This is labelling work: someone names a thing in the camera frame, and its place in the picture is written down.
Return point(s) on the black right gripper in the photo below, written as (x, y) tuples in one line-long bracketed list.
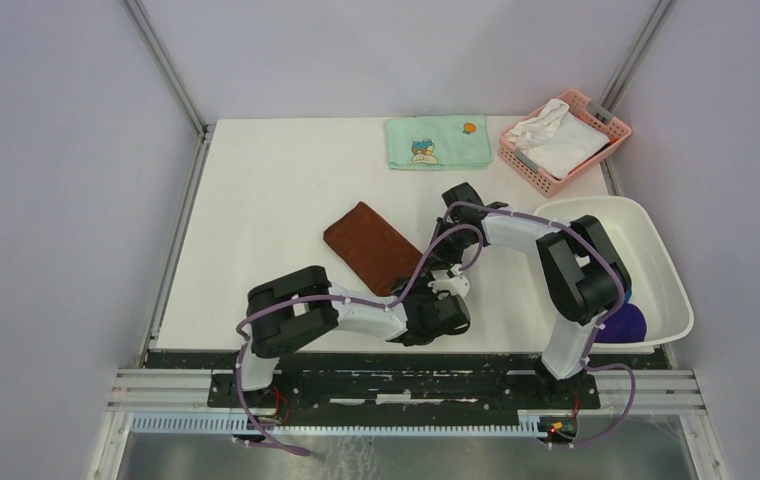
[(442, 258)]

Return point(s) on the white cloth in basket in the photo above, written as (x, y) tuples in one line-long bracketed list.
[(555, 140)]

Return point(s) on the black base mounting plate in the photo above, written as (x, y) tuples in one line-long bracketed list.
[(390, 390)]

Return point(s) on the pink plastic basket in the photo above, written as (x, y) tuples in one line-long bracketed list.
[(587, 111)]

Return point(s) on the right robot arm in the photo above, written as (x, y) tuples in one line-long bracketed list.
[(585, 277)]

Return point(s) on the white slotted cable duct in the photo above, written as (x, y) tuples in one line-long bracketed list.
[(236, 423)]

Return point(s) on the purple towel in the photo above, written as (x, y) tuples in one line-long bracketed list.
[(627, 325)]

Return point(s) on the brown towel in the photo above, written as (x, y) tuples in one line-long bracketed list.
[(372, 248)]

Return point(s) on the white plastic tub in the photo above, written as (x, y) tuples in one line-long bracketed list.
[(656, 289)]

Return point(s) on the mint green cartoon towel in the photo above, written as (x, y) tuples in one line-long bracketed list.
[(436, 143)]

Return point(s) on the aluminium frame rail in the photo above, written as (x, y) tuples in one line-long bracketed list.
[(663, 392)]

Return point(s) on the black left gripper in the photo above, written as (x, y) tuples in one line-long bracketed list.
[(421, 285)]

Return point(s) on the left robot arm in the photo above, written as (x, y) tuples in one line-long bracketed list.
[(287, 314)]

